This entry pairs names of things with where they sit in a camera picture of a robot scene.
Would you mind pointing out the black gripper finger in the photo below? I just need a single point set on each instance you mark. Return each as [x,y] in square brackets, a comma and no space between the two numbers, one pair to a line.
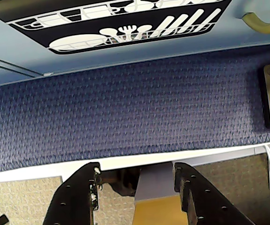
[207,199]
[73,201]

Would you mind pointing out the blue cabinet panel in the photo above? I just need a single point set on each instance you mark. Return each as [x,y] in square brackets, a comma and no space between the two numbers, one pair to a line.
[172,44]

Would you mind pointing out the yellow wooden block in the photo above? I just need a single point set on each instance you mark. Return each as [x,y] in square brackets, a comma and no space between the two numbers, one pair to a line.
[158,211]

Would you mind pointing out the blue textured woven mat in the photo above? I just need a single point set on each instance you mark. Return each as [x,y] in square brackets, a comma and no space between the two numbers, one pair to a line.
[125,112]

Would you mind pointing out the black dish rack picture panel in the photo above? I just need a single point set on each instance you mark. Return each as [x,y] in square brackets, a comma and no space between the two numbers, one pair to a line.
[90,28]

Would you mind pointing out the grey post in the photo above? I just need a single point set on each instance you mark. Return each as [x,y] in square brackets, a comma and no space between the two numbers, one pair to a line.
[156,182]

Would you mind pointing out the white edge rail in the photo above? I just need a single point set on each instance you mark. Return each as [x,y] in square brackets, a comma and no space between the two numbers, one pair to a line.
[134,161]

